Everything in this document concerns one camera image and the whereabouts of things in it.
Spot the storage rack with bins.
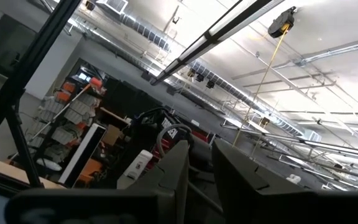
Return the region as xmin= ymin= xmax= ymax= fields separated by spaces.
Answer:
xmin=25 ymin=75 xmax=108 ymax=166

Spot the left arm cable loop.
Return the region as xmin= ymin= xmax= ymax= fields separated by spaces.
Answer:
xmin=155 ymin=123 xmax=196 ymax=157

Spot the grey ceiling conduit pipe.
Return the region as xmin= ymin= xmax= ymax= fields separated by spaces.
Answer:
xmin=231 ymin=36 xmax=358 ymax=82

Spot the orange storage crate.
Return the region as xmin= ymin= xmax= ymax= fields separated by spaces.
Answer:
xmin=75 ymin=158 xmax=104 ymax=185

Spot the pink plastic basket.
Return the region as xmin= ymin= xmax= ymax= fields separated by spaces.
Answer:
xmin=190 ymin=129 xmax=209 ymax=144

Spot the white flat panel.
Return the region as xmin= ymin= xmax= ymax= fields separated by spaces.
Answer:
xmin=58 ymin=123 xmax=107 ymax=185

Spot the white plastic bottle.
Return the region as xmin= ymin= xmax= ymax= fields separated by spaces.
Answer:
xmin=122 ymin=149 xmax=154 ymax=182

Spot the black ceiling cable reel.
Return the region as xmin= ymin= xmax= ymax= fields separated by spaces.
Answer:
xmin=267 ymin=6 xmax=298 ymax=39

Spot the silver ceiling air duct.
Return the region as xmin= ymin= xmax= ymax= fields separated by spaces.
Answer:
xmin=95 ymin=0 xmax=323 ymax=141

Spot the white ceiling vent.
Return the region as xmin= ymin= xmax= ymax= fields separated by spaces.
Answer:
xmin=96 ymin=0 xmax=129 ymax=15

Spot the yellow hanging cable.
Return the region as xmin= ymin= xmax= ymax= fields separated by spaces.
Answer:
xmin=231 ymin=24 xmax=291 ymax=147

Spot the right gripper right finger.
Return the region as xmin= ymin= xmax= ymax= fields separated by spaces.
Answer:
xmin=211 ymin=138 xmax=317 ymax=224

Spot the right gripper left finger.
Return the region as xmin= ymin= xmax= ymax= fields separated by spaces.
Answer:
xmin=116 ymin=139 xmax=190 ymax=224

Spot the brown cardboard box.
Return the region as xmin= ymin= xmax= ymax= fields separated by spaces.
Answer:
xmin=102 ymin=124 xmax=124 ymax=147

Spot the wooden table side board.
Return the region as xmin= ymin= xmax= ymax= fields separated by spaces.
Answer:
xmin=0 ymin=159 xmax=65 ymax=190

